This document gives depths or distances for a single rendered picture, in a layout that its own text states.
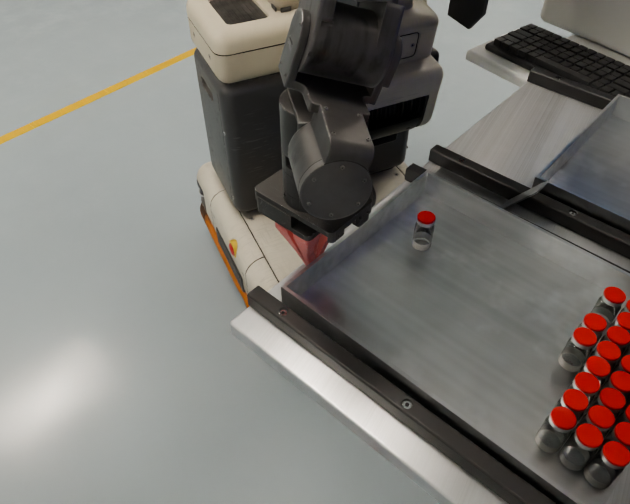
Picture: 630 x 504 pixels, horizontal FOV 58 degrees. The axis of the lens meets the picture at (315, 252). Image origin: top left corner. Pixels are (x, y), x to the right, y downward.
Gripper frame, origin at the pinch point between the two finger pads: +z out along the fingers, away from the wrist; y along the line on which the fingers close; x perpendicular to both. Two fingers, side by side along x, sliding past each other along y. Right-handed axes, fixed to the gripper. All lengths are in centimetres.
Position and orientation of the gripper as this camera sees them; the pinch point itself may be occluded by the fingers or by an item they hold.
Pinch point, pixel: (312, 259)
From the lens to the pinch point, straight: 62.2
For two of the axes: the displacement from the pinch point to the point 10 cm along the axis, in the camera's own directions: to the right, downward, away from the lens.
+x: 6.5, -5.3, 5.3
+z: 0.0, 7.1, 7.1
